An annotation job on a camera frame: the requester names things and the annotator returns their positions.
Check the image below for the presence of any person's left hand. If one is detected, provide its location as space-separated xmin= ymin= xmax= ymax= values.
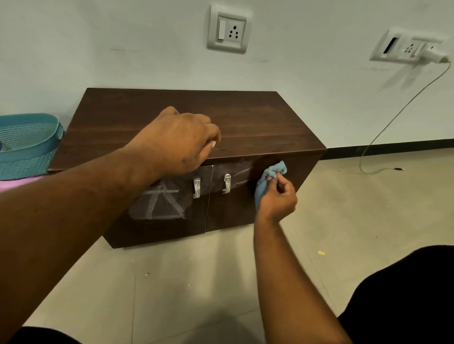
xmin=124 ymin=106 xmax=222 ymax=185

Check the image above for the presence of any person's right hand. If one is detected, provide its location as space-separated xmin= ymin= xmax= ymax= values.
xmin=255 ymin=172 xmax=298 ymax=225

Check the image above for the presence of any blue cleaning cloth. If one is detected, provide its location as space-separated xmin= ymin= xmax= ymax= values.
xmin=254 ymin=160 xmax=288 ymax=211

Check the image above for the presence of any person's left forearm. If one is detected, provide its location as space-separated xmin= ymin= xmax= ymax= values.
xmin=0 ymin=145 xmax=160 ymax=344

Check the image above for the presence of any person's right forearm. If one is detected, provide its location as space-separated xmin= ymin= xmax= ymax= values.
xmin=253 ymin=212 xmax=352 ymax=344

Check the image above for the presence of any dark brown wooden cabinet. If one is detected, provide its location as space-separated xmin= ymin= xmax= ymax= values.
xmin=48 ymin=87 xmax=327 ymax=249

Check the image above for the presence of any dark brown cabinet door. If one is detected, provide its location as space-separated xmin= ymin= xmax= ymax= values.
xmin=205 ymin=152 xmax=323 ymax=233

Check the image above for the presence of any chalk-marked cabinet door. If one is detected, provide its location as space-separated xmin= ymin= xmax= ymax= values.
xmin=103 ymin=164 xmax=214 ymax=249

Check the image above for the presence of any black skirting board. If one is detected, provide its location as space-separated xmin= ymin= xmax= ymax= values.
xmin=319 ymin=138 xmax=454 ymax=161

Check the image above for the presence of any person's right leg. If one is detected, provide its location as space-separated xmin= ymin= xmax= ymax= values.
xmin=338 ymin=245 xmax=454 ymax=344

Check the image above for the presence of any person's leg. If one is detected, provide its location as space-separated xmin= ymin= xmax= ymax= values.
xmin=338 ymin=245 xmax=454 ymax=344
xmin=8 ymin=326 xmax=83 ymax=344

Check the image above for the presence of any teal woven plastic basket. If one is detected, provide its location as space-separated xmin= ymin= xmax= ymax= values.
xmin=0 ymin=113 xmax=65 ymax=181

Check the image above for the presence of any pink mat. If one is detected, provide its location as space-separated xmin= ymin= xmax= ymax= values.
xmin=0 ymin=176 xmax=44 ymax=193

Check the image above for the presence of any white charger plug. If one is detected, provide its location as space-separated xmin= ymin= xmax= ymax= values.
xmin=420 ymin=49 xmax=450 ymax=65

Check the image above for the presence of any person's left leg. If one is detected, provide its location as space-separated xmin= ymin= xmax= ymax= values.
xmin=8 ymin=326 xmax=83 ymax=344

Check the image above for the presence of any white wall socket with switch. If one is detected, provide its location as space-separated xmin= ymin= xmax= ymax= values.
xmin=207 ymin=4 xmax=253 ymax=54

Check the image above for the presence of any white charger cable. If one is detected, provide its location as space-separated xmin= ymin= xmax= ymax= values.
xmin=358 ymin=62 xmax=452 ymax=175

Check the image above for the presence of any white wall socket panel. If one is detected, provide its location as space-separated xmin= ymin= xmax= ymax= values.
xmin=369 ymin=28 xmax=445 ymax=65

